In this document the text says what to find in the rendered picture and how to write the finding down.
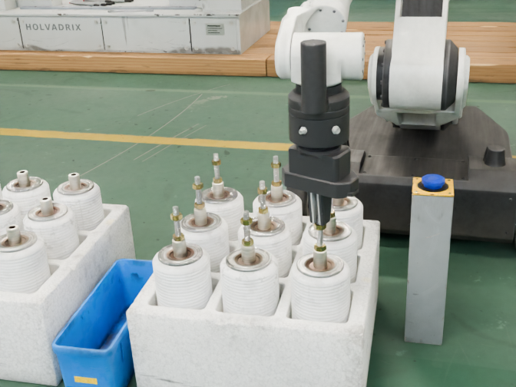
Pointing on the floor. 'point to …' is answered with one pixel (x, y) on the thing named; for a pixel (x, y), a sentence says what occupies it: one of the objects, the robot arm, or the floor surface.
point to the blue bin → (103, 329)
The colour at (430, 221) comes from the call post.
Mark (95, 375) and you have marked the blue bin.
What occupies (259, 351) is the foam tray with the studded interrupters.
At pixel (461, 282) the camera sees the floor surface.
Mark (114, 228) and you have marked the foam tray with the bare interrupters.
